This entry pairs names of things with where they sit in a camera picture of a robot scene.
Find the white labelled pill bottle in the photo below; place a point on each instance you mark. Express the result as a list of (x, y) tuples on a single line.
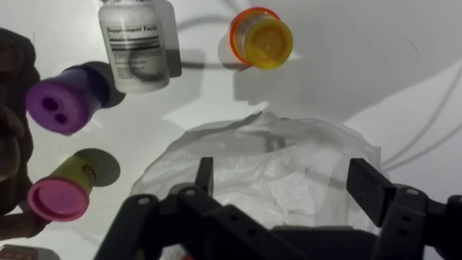
[(138, 48)]

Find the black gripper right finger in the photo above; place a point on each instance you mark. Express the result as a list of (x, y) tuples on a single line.
[(409, 217)]

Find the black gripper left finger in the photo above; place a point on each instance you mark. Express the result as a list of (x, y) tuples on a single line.
[(159, 217)]

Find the pink lid dough tub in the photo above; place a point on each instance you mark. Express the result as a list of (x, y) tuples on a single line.
[(60, 197)]

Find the purple plastic cup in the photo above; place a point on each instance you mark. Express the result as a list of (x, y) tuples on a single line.
[(63, 103)]

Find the clear white plastic bag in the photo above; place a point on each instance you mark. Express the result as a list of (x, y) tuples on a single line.
[(289, 159)]

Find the yellow dough tub orange base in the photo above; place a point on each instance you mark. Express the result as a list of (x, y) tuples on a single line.
[(265, 41)]

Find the brown plush moose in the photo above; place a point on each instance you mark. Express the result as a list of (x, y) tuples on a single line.
[(12, 130)]

